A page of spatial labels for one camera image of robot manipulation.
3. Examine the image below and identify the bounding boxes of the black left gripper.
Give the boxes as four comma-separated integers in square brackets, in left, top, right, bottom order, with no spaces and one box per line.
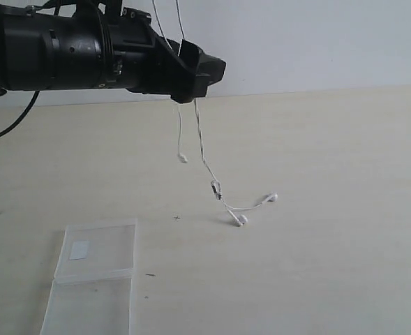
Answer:
[105,8,226,104]

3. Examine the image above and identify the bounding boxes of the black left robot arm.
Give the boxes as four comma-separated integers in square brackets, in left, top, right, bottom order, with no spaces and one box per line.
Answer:
[0,1,226,104]

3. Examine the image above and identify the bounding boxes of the white wired earphones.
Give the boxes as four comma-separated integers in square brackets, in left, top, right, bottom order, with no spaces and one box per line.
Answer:
[151,1,278,227]

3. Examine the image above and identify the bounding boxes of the clear plastic storage box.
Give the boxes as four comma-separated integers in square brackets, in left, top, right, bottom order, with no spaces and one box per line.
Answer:
[40,218,137,334]

